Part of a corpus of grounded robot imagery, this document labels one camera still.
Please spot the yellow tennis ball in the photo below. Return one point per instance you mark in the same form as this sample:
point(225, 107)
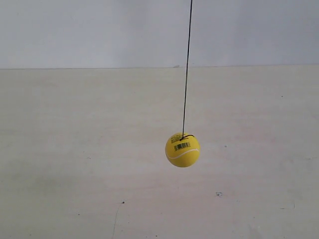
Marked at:
point(182, 149)

